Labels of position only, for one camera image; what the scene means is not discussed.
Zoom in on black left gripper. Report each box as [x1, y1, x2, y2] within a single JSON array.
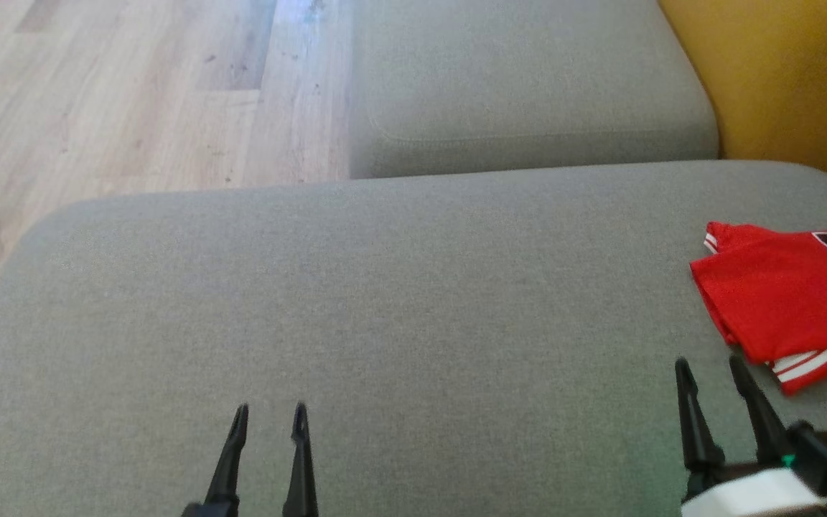
[[182, 401, 319, 517]]

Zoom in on red basketball jersey white stripes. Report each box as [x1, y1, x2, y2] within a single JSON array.
[[690, 221, 827, 396]]

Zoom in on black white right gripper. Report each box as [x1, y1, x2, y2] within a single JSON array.
[[674, 354, 827, 517]]

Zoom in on large grey sofa seat cushion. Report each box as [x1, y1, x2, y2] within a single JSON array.
[[0, 159, 827, 517]]

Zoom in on yellow sofa back cushion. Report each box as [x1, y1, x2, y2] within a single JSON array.
[[658, 0, 827, 205]]

